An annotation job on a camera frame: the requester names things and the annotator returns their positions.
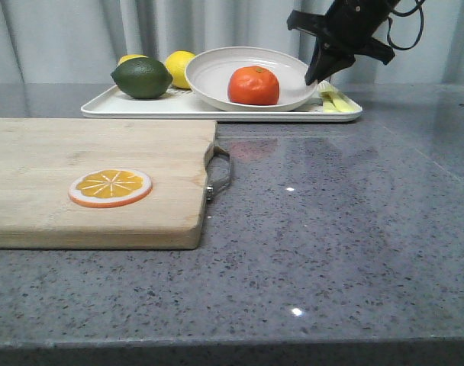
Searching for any orange mandarin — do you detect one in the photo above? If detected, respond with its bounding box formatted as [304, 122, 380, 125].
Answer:
[227, 66, 280, 106]

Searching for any yellow plastic utensil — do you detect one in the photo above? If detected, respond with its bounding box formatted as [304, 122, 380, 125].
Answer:
[321, 93, 340, 114]

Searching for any green lime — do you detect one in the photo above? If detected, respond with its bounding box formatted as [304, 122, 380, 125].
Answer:
[111, 57, 172, 99]

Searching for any white bear print tray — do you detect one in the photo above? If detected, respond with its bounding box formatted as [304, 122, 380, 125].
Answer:
[81, 86, 363, 123]

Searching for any beige round plate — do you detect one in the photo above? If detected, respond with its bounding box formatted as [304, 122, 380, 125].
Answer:
[185, 47, 317, 112]

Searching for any yellow plastic fork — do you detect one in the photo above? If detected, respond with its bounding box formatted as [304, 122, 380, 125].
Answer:
[317, 81, 356, 113]

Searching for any yellow lemon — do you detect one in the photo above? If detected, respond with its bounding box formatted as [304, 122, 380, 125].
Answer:
[118, 54, 147, 66]
[165, 50, 195, 89]

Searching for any orange slice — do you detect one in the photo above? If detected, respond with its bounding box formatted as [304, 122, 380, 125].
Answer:
[68, 169, 153, 208]

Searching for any black cable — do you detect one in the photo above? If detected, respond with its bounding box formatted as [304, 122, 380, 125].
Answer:
[385, 0, 426, 51]

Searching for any metal board handle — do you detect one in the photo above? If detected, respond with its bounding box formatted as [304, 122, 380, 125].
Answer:
[205, 143, 234, 202]

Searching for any wooden cutting board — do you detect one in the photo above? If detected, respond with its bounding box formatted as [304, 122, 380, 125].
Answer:
[0, 118, 217, 249]

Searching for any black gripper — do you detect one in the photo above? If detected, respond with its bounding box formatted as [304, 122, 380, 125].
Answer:
[287, 0, 398, 85]

